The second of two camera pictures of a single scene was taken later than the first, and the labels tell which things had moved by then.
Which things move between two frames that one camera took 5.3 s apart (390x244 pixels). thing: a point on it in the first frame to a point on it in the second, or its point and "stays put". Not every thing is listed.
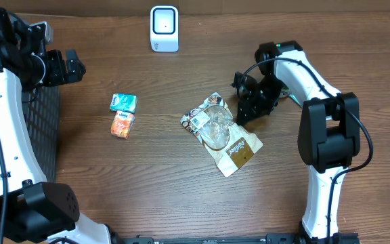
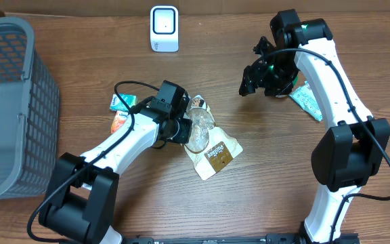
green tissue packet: (124, 102) stays put
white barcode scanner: (164, 28) stays put
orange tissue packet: (122, 124) stays put
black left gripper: (61, 74) to (183, 136)
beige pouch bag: (229, 144) to (212, 146)
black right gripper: (256, 108) to (256, 78)
